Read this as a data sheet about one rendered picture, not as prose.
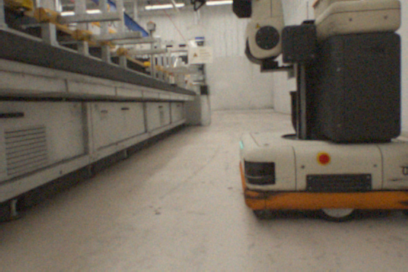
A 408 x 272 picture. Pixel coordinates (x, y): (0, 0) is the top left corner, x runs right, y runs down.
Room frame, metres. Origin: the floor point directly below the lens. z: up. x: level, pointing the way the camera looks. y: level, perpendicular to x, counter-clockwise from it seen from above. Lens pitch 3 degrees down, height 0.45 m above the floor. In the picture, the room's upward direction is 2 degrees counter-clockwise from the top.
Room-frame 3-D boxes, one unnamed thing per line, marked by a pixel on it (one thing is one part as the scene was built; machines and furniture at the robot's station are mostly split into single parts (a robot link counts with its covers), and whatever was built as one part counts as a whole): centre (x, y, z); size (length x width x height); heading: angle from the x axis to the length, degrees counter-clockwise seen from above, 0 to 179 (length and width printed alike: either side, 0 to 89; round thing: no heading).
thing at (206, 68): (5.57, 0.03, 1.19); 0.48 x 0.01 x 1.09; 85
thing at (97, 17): (1.12, 0.53, 0.81); 0.43 x 0.03 x 0.04; 85
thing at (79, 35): (1.35, 0.58, 0.80); 0.14 x 0.06 x 0.05; 175
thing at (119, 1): (1.83, 0.53, 0.93); 0.04 x 0.04 x 0.48; 85
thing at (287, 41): (1.23, -0.33, 0.68); 0.28 x 0.27 x 0.25; 175
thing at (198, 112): (6.00, 0.71, 0.95); 1.65 x 0.70 x 1.90; 85
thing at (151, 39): (1.61, 0.49, 0.83); 0.43 x 0.03 x 0.04; 85
